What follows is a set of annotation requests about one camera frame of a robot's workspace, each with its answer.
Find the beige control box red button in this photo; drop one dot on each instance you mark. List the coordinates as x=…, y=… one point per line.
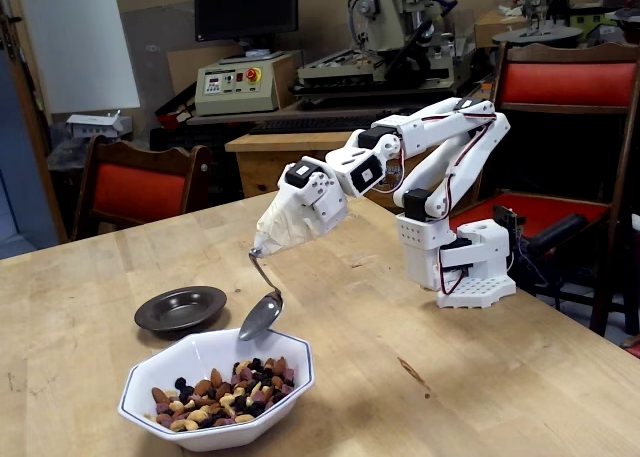
x=235, y=84

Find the beige milling machine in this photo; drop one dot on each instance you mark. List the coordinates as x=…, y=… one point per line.
x=385, y=17

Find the large wooden red-cushion chair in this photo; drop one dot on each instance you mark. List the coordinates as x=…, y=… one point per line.
x=565, y=82

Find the black computer monitor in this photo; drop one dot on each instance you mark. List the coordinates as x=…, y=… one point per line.
x=245, y=7

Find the white octagonal bowl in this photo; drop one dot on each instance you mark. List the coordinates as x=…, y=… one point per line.
x=200, y=349

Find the white board panel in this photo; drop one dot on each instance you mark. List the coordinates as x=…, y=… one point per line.
x=75, y=42

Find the brown cardboard sheet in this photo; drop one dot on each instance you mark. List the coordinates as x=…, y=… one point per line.
x=150, y=52

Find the bent metal spoon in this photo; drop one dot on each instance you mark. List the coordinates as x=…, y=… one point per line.
x=260, y=317

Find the white small box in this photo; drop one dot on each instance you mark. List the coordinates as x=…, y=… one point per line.
x=95, y=124

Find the dark circuit board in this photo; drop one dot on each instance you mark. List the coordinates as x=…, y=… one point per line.
x=510, y=219

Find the black computer mouse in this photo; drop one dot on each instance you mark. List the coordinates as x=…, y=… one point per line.
x=400, y=113

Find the black keyboard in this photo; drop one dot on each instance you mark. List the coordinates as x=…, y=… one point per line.
x=315, y=124

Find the brown cardboard box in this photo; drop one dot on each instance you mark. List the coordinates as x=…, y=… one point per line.
x=492, y=27

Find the wooden workbench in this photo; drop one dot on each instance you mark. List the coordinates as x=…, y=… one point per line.
x=260, y=167

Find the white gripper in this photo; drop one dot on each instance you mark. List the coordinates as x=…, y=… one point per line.
x=324, y=203

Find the beige masking tape wrap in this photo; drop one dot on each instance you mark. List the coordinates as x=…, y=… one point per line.
x=285, y=224

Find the small wooden red-cushion chair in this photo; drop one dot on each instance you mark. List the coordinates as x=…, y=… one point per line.
x=140, y=192

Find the black round disc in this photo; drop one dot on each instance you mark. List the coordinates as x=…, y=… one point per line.
x=537, y=34

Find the mixed nuts and dried fruit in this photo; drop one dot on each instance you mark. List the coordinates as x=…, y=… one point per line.
x=220, y=397

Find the dark brown saucer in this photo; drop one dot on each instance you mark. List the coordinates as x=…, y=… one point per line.
x=180, y=307

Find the white robot arm with base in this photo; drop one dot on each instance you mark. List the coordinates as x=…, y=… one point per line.
x=440, y=127

